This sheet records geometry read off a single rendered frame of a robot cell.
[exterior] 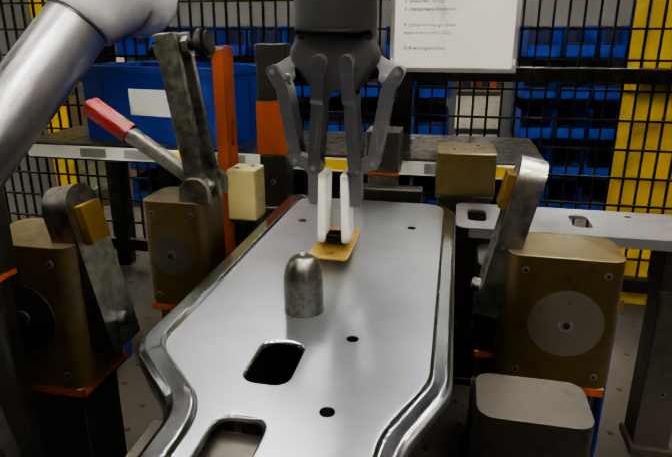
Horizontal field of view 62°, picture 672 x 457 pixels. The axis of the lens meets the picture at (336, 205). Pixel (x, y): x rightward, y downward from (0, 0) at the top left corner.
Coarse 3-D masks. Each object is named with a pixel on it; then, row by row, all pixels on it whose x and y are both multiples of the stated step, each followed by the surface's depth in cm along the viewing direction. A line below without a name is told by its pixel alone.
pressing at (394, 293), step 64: (256, 256) 56; (384, 256) 56; (448, 256) 57; (192, 320) 44; (256, 320) 44; (320, 320) 44; (384, 320) 44; (448, 320) 44; (192, 384) 36; (256, 384) 36; (320, 384) 36; (384, 384) 36; (448, 384) 36; (192, 448) 30; (256, 448) 30; (320, 448) 30; (384, 448) 31
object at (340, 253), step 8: (328, 232) 57; (336, 232) 57; (328, 240) 56; (336, 240) 56; (352, 240) 57; (312, 248) 55; (320, 248) 55; (328, 248) 55; (336, 248) 55; (344, 248) 55; (352, 248) 56; (320, 256) 53; (328, 256) 53; (336, 256) 53; (344, 256) 53
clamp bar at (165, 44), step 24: (168, 48) 53; (192, 48) 54; (168, 72) 53; (192, 72) 56; (168, 96) 54; (192, 96) 57; (192, 120) 54; (192, 144) 55; (192, 168) 56; (216, 168) 59; (216, 192) 59
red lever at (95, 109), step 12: (84, 108) 57; (96, 108) 57; (108, 108) 58; (96, 120) 57; (108, 120) 57; (120, 120) 57; (120, 132) 57; (132, 132) 57; (132, 144) 58; (144, 144) 57; (156, 144) 58; (156, 156) 57; (168, 156) 57; (168, 168) 58; (180, 168) 57
